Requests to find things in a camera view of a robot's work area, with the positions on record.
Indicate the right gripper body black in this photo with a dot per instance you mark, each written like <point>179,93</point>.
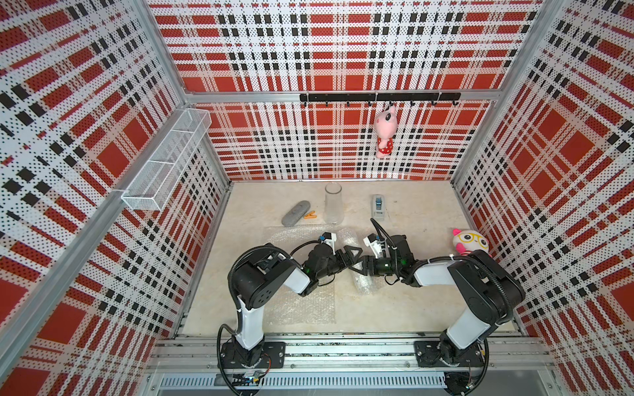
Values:
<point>385,266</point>

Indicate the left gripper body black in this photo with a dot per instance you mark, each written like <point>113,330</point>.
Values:
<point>332,267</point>

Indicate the bubble wrap sheet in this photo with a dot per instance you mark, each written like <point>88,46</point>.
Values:
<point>348,236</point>
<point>287,309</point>

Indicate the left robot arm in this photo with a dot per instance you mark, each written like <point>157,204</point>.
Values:
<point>258,274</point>

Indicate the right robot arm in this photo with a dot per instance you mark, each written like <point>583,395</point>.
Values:
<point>490,292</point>

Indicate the clear glass vase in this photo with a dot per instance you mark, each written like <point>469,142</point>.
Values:
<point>334,211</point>

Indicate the grey oval case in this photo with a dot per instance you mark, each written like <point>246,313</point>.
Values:
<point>295,214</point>

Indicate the pink white owl plush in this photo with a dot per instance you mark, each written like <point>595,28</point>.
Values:
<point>468,241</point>

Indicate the hanging pink plush toy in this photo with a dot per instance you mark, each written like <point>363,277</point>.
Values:
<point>385,127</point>

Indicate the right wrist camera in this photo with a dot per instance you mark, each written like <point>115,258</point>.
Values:
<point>376,244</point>

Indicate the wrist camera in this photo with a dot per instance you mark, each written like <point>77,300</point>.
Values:
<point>376,244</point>
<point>329,239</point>

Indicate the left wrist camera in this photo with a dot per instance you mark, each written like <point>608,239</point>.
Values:
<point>329,239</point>

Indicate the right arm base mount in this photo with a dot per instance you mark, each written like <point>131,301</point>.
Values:
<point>434,353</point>

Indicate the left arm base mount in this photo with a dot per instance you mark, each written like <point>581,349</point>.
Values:
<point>265,355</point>

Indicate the black hook rail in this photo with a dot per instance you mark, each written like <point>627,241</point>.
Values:
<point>432,97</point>

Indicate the white wire mesh basket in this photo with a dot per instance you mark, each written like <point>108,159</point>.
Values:
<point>153,185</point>

